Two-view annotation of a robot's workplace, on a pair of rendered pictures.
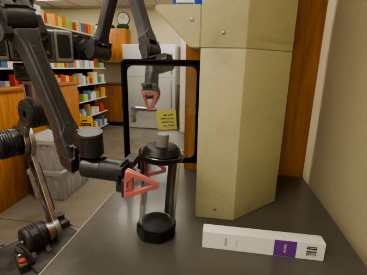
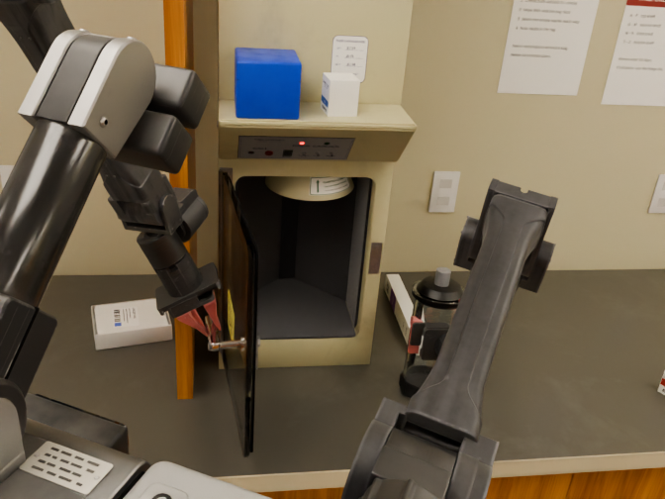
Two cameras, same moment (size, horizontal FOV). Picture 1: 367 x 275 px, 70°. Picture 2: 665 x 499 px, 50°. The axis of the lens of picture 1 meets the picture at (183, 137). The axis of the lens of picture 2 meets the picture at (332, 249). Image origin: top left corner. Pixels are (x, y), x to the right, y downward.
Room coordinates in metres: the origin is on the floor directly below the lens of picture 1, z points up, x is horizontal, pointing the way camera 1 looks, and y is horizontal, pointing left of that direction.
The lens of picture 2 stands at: (1.18, 1.09, 1.85)
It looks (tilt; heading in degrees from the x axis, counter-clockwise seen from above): 28 degrees down; 251
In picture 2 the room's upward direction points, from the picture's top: 5 degrees clockwise
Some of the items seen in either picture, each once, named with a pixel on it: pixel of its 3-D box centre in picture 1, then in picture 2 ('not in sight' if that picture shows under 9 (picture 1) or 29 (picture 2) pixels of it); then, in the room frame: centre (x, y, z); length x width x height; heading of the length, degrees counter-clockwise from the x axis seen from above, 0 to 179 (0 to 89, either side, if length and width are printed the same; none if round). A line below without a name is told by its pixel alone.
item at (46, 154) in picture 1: (59, 147); not in sight; (2.73, 1.35, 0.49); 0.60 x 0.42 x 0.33; 172
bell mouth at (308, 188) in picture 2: not in sight; (310, 170); (0.81, -0.16, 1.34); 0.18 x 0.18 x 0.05
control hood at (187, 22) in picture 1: (187, 34); (314, 140); (0.85, 0.00, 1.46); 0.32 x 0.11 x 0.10; 172
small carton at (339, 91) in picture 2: (185, 2); (339, 94); (0.81, 0.00, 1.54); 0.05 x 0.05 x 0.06; 87
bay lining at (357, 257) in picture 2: not in sight; (295, 233); (0.82, -0.18, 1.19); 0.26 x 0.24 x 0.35; 172
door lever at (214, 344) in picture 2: not in sight; (223, 333); (1.03, 0.16, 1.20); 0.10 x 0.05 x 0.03; 88
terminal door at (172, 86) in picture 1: (161, 113); (235, 311); (1.00, 0.08, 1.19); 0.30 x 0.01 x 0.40; 88
